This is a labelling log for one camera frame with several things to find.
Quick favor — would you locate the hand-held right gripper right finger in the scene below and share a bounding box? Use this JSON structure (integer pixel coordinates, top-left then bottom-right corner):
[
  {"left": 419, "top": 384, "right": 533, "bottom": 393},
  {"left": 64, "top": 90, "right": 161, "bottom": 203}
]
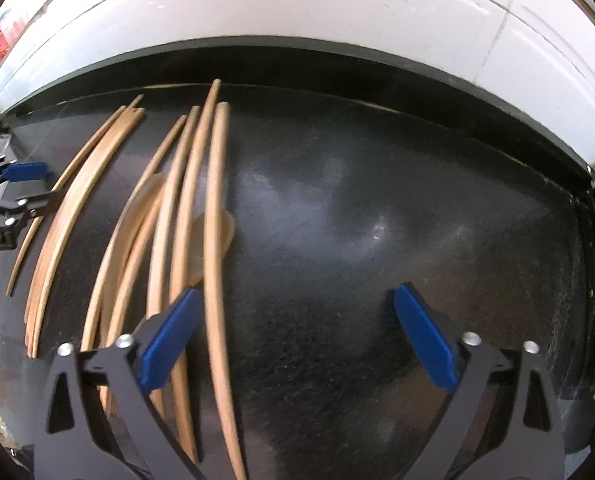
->
[{"left": 394, "top": 283, "right": 564, "bottom": 480}]

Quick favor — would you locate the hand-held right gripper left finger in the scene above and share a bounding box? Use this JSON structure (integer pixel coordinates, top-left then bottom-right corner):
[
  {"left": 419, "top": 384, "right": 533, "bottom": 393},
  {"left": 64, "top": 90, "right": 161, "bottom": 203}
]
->
[{"left": 35, "top": 287, "right": 213, "bottom": 480}]

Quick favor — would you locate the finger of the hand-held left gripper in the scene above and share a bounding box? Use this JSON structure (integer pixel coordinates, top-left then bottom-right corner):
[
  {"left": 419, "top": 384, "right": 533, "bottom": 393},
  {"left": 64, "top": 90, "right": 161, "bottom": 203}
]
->
[
  {"left": 0, "top": 190, "right": 54, "bottom": 252},
  {"left": 0, "top": 156, "right": 51, "bottom": 192}
]

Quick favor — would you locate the white cabinet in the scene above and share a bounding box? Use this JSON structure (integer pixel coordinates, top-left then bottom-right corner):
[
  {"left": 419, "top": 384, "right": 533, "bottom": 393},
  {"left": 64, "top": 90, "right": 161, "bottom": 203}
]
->
[{"left": 0, "top": 0, "right": 595, "bottom": 171}]

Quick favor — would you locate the pile of wooden chopsticks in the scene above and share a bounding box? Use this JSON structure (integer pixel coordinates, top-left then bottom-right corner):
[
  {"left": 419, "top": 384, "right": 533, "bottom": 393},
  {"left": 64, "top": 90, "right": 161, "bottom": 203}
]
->
[{"left": 5, "top": 79, "right": 248, "bottom": 480}]

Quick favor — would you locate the wooden spoon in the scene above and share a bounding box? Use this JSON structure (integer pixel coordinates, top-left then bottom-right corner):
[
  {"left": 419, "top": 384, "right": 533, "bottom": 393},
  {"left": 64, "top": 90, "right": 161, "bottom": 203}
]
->
[
  {"left": 100, "top": 174, "right": 168, "bottom": 326},
  {"left": 180, "top": 209, "right": 237, "bottom": 293}
]

